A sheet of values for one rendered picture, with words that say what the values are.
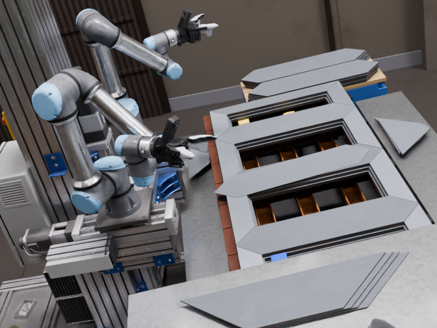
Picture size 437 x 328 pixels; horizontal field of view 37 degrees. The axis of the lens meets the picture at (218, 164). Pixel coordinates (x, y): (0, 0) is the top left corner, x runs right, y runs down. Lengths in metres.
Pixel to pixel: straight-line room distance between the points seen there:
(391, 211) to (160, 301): 1.01
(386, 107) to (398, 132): 0.35
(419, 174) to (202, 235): 1.02
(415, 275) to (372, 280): 0.13
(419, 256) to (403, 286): 0.15
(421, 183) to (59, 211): 1.59
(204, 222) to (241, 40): 2.68
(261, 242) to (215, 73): 3.18
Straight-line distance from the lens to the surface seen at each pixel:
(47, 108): 2.29
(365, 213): 2.64
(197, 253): 2.91
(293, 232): 2.60
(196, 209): 3.18
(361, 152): 3.01
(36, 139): 2.74
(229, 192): 2.90
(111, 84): 3.06
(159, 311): 2.14
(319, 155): 3.04
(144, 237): 2.69
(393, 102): 3.64
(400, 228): 2.60
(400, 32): 5.65
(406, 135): 3.25
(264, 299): 2.03
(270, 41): 5.50
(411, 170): 3.07
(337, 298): 2.00
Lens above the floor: 2.47
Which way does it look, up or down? 31 degrees down
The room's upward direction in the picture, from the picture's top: 14 degrees counter-clockwise
